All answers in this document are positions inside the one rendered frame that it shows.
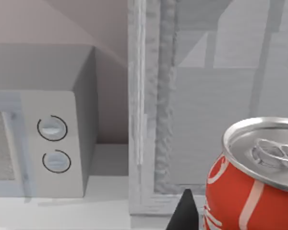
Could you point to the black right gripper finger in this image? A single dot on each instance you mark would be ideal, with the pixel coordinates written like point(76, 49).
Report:
point(186, 213)

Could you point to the red and white can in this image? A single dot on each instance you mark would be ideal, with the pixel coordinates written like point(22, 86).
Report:
point(249, 191)

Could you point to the round microwave knob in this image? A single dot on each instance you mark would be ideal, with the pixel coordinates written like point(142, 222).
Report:
point(52, 128)
point(56, 161)

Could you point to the pale microwave oven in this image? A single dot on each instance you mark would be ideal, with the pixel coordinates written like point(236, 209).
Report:
point(55, 119)

